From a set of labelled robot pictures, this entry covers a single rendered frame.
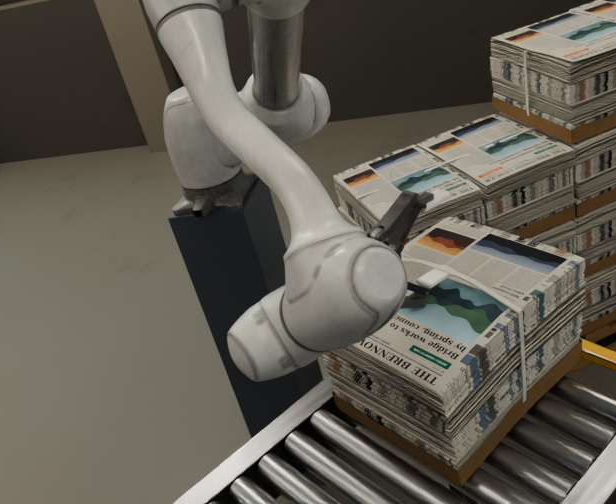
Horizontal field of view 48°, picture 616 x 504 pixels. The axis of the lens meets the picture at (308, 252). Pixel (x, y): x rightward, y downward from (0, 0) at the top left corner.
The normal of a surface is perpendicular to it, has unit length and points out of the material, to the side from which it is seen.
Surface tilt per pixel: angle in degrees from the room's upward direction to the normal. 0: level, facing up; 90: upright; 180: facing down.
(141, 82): 90
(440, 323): 1
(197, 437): 0
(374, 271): 61
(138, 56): 90
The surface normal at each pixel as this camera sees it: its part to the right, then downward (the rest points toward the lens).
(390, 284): 0.47, -0.18
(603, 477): -0.22, -0.83
